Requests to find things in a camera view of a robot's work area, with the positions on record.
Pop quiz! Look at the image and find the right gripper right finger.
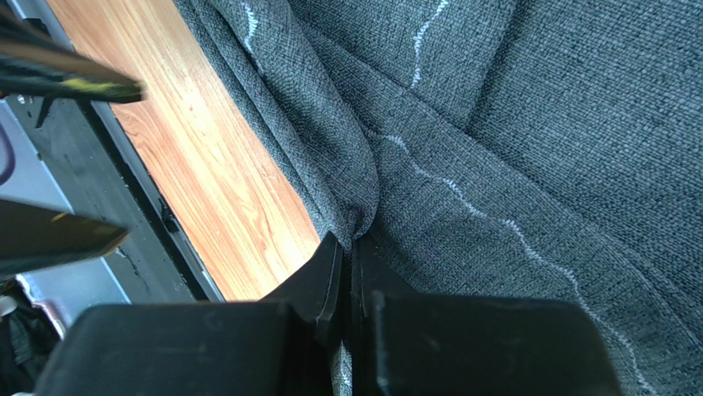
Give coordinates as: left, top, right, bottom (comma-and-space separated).
351, 237, 622, 395

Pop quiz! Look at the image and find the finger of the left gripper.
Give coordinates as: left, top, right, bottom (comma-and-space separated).
1, 11, 144, 103
1, 199, 129, 275

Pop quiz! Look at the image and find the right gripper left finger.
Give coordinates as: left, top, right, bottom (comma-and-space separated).
35, 234, 342, 395

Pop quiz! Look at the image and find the grey felt napkin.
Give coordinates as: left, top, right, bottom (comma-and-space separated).
177, 1, 702, 395

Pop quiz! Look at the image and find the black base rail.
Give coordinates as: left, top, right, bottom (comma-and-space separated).
1, 95, 224, 311

